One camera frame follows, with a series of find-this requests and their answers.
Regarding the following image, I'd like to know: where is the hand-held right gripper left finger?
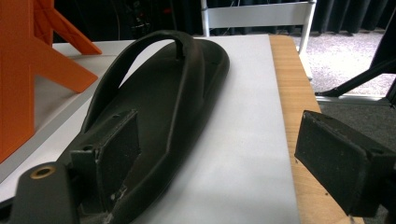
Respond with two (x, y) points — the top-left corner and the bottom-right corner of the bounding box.
(70, 108), (142, 216)

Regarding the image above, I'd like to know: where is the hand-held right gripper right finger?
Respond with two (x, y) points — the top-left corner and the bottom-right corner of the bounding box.
(294, 109), (396, 217)

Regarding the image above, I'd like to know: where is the black flip-flop sandal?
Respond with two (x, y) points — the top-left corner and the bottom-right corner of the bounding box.
(56, 30), (231, 224)

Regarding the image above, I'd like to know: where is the black tripod stand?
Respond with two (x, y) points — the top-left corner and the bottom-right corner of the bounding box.
(315, 6), (396, 108)

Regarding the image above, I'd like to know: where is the orange shoe rack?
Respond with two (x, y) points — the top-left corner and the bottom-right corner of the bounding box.
(0, 0), (103, 164)

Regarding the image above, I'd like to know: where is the dark curtain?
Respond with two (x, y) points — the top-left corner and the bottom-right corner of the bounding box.
(52, 0), (396, 44)

